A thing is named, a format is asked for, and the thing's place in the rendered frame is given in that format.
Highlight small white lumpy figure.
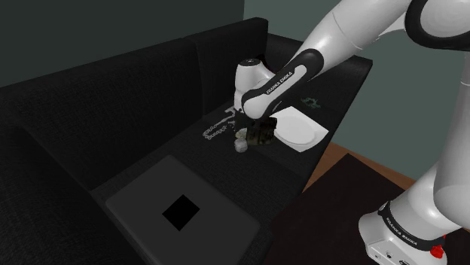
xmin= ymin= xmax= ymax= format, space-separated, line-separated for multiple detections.
xmin=233 ymin=128 xmax=250 ymax=154

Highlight dark mottled box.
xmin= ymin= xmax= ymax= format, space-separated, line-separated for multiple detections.
xmin=246 ymin=117 xmax=279 ymax=147

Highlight white square plate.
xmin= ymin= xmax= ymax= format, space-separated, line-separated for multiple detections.
xmin=270 ymin=105 xmax=330 ymax=154

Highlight small green tangled thing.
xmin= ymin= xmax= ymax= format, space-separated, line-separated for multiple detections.
xmin=301 ymin=96 xmax=322 ymax=110

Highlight grey laptop with black square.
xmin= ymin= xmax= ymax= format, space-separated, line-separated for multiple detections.
xmin=105 ymin=154 xmax=261 ymax=265

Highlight silver key chain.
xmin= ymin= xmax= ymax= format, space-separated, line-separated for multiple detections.
xmin=201 ymin=105 xmax=238 ymax=141

